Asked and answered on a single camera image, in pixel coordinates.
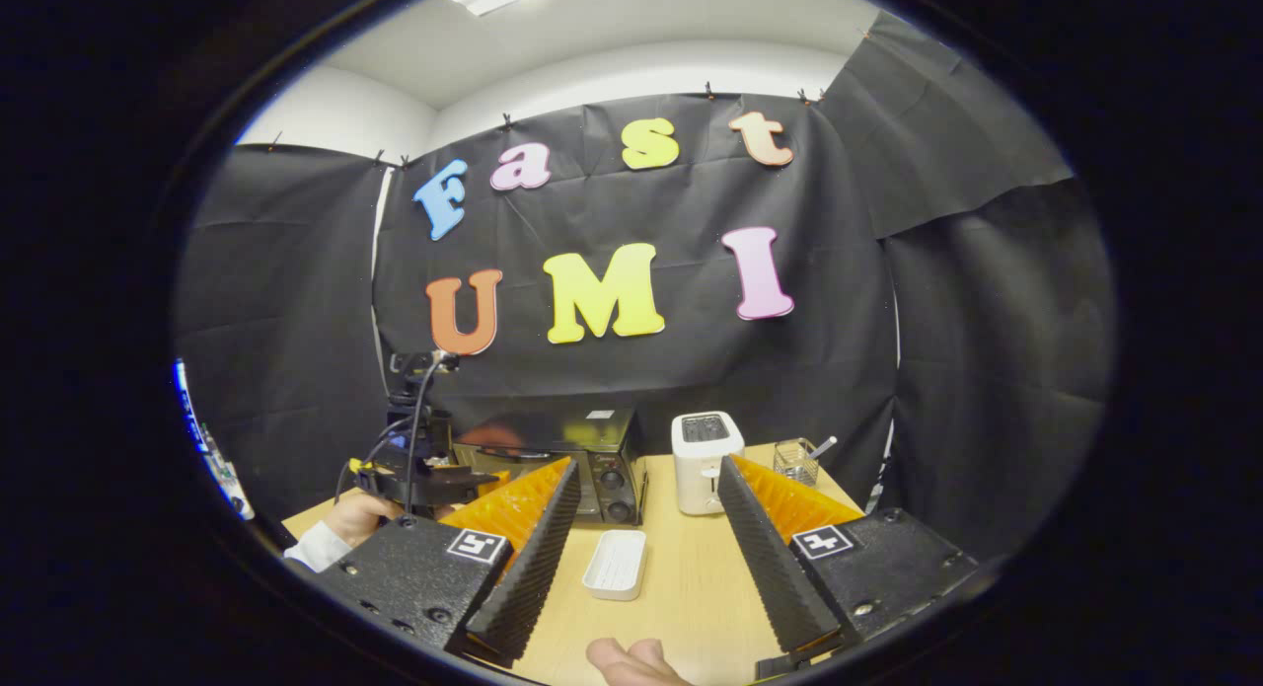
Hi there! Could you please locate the black backdrop cloth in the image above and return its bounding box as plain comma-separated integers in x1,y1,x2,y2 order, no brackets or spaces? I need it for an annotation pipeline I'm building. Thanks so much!
173,10,1116,559

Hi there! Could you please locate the black cable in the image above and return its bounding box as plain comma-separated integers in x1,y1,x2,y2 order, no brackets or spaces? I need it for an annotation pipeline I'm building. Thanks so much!
334,354,443,505

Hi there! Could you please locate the white toaster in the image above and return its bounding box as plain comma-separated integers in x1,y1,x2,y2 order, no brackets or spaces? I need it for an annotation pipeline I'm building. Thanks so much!
671,412,746,516

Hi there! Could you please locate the black electric oven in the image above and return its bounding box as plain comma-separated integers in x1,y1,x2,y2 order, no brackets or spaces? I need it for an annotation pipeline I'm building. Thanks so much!
452,407,648,527

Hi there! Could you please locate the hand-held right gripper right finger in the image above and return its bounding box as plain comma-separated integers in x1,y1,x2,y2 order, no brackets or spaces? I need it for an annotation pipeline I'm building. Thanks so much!
717,455,980,669

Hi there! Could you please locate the wire mesh utensil holder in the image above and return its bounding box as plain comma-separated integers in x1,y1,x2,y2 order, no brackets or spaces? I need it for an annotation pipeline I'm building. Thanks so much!
773,437,820,488

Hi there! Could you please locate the white rectangular tray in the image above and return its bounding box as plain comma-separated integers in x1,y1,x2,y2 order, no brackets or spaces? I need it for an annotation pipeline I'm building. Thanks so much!
582,528,648,602

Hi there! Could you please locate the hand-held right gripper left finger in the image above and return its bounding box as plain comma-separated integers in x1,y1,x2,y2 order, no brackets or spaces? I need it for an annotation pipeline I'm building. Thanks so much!
324,456,583,667

